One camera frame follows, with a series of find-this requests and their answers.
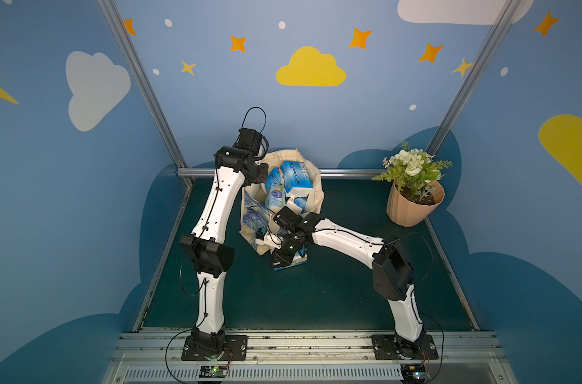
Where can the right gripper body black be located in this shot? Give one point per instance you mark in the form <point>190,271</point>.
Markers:
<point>281,257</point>

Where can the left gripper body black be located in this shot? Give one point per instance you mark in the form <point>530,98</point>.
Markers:
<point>260,172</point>

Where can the floral tissue pack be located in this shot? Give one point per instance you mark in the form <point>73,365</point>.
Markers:
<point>301,257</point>

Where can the light blue tissue box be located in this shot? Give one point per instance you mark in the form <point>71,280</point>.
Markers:
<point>276,199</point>

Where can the cream canvas tote bag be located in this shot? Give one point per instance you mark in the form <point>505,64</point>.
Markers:
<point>260,202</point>

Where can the blue tissue pack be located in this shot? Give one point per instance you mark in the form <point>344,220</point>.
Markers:
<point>274,179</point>
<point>301,197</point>
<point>295,175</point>

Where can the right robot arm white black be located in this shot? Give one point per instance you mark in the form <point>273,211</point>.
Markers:
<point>393,273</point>

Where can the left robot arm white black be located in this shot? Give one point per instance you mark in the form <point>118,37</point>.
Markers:
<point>236,167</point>

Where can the left controller board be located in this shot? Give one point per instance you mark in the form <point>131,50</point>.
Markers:
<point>213,372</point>

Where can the controller board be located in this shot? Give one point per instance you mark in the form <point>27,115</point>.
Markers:
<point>414,374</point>
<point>213,372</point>

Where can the pink pot with flowers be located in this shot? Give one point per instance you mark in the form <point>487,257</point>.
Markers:
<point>416,190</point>

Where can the right controller board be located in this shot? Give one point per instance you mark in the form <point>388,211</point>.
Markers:
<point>414,374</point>

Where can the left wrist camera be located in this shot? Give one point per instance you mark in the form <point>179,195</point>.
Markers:
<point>263,149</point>

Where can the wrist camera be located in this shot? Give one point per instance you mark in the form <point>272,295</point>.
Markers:
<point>282,228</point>
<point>263,149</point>

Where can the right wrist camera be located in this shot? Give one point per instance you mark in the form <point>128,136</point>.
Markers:
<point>282,228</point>

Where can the rear aluminium frame bar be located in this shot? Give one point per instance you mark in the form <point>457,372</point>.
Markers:
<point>199,173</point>

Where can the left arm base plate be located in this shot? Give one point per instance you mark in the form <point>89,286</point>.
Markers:
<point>233,346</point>

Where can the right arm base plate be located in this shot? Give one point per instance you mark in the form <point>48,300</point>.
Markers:
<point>393,346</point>

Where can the aluminium front rail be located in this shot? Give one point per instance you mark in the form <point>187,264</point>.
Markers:
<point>331,356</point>

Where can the left aluminium frame post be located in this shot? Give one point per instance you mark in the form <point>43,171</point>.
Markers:
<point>116,24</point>

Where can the aluminium frame post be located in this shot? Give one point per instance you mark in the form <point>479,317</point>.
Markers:
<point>116,24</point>
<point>493,40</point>

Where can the right aluminium frame post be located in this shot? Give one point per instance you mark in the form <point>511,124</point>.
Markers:
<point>493,40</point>

